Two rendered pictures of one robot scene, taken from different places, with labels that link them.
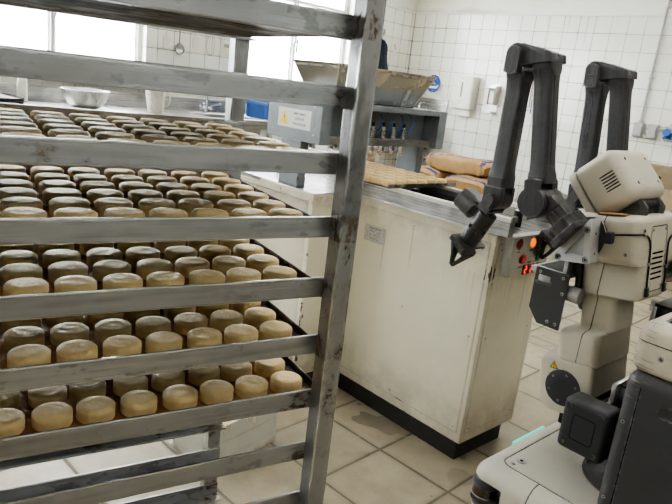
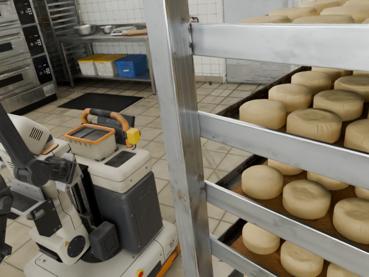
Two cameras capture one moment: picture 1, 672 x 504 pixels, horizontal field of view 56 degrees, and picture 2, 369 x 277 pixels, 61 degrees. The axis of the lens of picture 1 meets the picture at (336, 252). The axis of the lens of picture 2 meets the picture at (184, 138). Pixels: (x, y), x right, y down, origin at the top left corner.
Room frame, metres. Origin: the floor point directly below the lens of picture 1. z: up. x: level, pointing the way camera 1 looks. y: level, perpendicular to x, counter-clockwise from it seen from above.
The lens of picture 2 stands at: (1.32, 0.53, 1.55)
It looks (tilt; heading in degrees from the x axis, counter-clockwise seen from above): 27 degrees down; 258
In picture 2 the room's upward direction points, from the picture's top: 7 degrees counter-clockwise
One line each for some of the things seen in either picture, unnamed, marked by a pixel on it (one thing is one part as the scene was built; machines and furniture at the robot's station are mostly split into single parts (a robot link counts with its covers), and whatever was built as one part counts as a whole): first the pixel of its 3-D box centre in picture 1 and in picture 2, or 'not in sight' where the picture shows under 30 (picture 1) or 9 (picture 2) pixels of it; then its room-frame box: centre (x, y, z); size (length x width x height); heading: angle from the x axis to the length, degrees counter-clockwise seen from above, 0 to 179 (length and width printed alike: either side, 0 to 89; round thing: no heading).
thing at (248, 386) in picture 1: (251, 387); not in sight; (0.89, 0.11, 0.78); 0.05 x 0.05 x 0.02
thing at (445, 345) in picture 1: (429, 307); not in sight; (2.34, -0.39, 0.45); 0.70 x 0.34 x 0.90; 43
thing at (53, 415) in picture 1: (52, 417); not in sight; (0.74, 0.35, 0.78); 0.05 x 0.05 x 0.02
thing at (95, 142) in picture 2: not in sight; (91, 142); (1.48, -0.98, 0.87); 0.23 x 0.15 x 0.11; 134
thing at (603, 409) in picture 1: (582, 405); (79, 243); (1.64, -0.74, 0.45); 0.28 x 0.27 x 0.25; 134
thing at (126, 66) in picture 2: not in sight; (132, 65); (0.93, -4.82, 0.36); 0.47 x 0.38 x 0.26; 48
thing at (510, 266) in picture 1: (526, 253); not in sight; (2.08, -0.64, 0.77); 0.24 x 0.04 x 0.14; 133
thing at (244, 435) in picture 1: (226, 422); not in sight; (1.95, 0.31, 0.08); 0.30 x 0.22 x 0.16; 144
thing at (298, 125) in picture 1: (358, 144); not in sight; (2.71, -0.04, 1.01); 0.72 x 0.33 x 0.34; 133
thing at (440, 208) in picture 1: (311, 171); not in sight; (2.69, 0.14, 0.87); 2.01 x 0.03 x 0.07; 43
